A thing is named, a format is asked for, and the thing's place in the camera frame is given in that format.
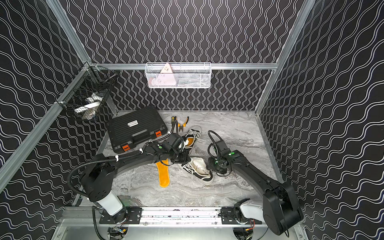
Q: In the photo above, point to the orange insole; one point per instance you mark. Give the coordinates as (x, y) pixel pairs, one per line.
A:
(189, 142)
(163, 173)

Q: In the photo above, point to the orange handled pliers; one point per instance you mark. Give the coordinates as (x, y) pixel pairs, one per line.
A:
(183, 125)

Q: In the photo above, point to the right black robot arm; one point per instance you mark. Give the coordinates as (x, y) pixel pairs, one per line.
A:
(281, 208)

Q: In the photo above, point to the black canvas sneaker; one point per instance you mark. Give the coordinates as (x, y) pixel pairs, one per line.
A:
(197, 167)
(192, 135)

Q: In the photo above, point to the black wire wall basket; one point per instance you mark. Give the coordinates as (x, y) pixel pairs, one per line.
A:
(98, 80)

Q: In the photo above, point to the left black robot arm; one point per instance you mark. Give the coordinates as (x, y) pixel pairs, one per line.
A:
(94, 180)

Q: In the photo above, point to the black plastic tool case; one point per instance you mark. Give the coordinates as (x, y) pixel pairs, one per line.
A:
(127, 131)

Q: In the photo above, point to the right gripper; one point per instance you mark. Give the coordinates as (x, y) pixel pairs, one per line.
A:
(210, 166)

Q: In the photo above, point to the pink triangle card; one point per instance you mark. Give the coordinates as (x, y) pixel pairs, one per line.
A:
(167, 69)

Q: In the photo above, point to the white items in black basket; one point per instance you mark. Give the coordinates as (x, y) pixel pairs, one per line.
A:
(88, 111)

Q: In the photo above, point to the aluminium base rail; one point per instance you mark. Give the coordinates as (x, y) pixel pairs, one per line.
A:
(178, 216)

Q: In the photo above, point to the white wire wall basket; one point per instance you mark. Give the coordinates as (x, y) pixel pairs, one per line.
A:
(184, 76)

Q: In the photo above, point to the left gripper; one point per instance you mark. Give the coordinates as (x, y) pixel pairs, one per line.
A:
(184, 156)

